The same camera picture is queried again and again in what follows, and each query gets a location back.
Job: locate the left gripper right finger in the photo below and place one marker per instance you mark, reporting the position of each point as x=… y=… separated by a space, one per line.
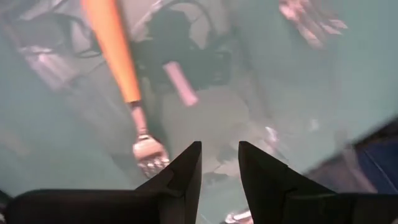
x=295 y=205

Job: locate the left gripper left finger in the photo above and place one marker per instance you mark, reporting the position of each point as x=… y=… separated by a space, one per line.
x=124 y=208

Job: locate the clear plastic bin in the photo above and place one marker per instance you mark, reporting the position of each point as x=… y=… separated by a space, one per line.
x=217 y=124

